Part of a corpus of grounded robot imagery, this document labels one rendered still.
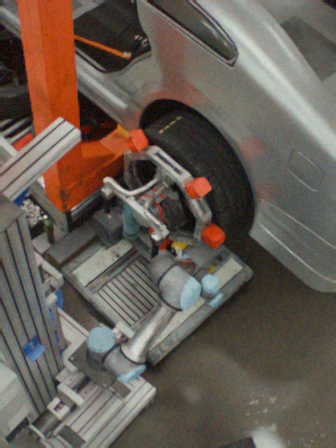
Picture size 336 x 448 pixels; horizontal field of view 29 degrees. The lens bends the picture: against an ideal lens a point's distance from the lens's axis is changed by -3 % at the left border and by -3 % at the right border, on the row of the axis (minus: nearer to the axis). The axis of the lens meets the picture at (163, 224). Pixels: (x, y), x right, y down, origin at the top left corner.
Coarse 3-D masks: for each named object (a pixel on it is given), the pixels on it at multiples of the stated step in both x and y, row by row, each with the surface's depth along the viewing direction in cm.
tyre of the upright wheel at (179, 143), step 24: (168, 120) 322; (192, 120) 318; (168, 144) 310; (192, 144) 308; (216, 144) 311; (192, 168) 307; (216, 168) 308; (240, 168) 314; (216, 192) 308; (240, 192) 317; (216, 216) 317; (240, 216) 329
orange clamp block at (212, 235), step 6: (210, 228) 320; (216, 228) 320; (204, 234) 319; (210, 234) 318; (216, 234) 318; (222, 234) 318; (204, 240) 323; (210, 240) 318; (216, 240) 316; (222, 240) 322; (210, 246) 321; (216, 246) 321
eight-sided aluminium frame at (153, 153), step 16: (128, 160) 331; (160, 160) 310; (128, 176) 343; (176, 176) 306; (144, 192) 352; (192, 208) 312; (208, 208) 313; (208, 224) 320; (176, 240) 347; (192, 240) 332
